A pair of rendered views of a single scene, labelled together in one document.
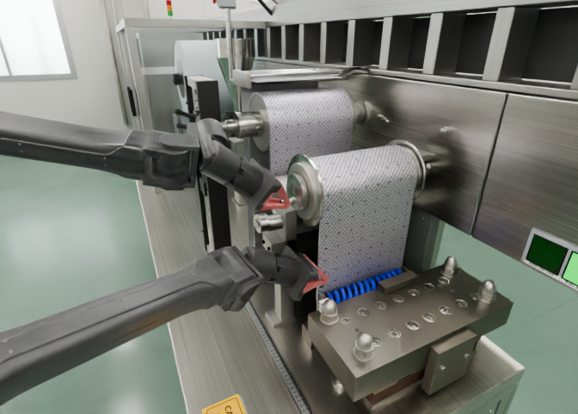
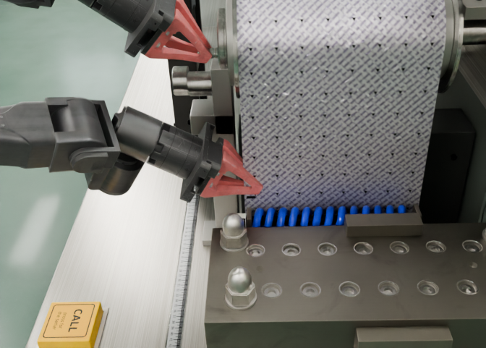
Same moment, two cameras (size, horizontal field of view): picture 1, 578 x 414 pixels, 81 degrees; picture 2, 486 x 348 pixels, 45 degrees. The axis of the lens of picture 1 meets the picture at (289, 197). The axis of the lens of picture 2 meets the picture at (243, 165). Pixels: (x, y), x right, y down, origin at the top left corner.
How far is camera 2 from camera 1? 0.36 m
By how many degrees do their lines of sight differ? 26
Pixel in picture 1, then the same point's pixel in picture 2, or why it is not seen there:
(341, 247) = (283, 142)
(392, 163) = (395, 11)
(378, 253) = (364, 170)
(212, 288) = (19, 141)
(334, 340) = (216, 270)
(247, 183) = (118, 11)
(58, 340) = not seen: outside the picture
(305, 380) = (197, 320)
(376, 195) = (350, 66)
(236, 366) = (127, 273)
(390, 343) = (291, 301)
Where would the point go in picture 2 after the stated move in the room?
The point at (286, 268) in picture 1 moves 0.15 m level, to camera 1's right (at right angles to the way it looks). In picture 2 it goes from (174, 150) to (286, 178)
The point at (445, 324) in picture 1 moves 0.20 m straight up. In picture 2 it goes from (406, 305) to (431, 153)
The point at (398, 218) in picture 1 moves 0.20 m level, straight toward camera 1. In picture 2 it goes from (405, 116) to (293, 185)
